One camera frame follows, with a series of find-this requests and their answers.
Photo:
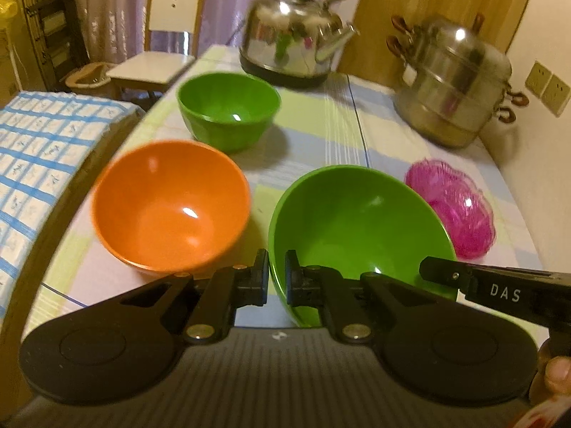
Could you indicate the pink patterned curtain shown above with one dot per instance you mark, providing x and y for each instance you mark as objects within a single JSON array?
[{"x": 120, "y": 9}]

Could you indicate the pink divided plate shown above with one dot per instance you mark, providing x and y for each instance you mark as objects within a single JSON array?
[{"x": 468, "y": 236}]

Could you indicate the orange plastic bowl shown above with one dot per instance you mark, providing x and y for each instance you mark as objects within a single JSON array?
[{"x": 169, "y": 214}]

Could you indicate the white wooden chair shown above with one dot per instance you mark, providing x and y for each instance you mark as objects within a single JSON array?
[{"x": 174, "y": 4}]

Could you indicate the black shelf rack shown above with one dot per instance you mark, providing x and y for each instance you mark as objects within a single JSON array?
[{"x": 49, "y": 31}]

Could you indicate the stainless steel steamer pot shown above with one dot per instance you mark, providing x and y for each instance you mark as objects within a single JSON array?
[{"x": 446, "y": 80}]

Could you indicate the person's right hand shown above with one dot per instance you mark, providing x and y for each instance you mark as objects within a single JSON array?
[{"x": 560, "y": 374}]

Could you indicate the stainless steel kettle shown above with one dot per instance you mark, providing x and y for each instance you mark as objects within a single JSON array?
[{"x": 290, "y": 35}]

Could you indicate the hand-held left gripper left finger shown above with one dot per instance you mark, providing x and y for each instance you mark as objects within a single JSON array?
[{"x": 254, "y": 283}]

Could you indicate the pink scalloped plate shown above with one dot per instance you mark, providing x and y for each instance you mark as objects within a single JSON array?
[{"x": 441, "y": 187}]

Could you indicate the cardboard box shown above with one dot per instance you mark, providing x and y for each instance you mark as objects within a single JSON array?
[{"x": 8, "y": 67}]

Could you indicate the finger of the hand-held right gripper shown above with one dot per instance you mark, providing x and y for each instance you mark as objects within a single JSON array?
[{"x": 444, "y": 274}]

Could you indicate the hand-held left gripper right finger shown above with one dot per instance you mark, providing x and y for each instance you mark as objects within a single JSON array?
[{"x": 299, "y": 283}]

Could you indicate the pastel checkered tablecloth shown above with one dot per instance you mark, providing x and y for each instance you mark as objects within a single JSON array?
[{"x": 312, "y": 142}]

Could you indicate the tan woven basket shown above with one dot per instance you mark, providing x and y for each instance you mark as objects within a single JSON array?
[{"x": 84, "y": 78}]

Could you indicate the blue white checkered cloth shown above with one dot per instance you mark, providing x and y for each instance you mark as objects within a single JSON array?
[{"x": 40, "y": 142}]

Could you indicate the yellow plastic bag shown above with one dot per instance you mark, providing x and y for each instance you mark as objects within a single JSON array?
[{"x": 5, "y": 4}]

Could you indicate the green plastic bowl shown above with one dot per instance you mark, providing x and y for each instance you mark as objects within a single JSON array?
[
  {"x": 223, "y": 98},
  {"x": 357, "y": 232}
]

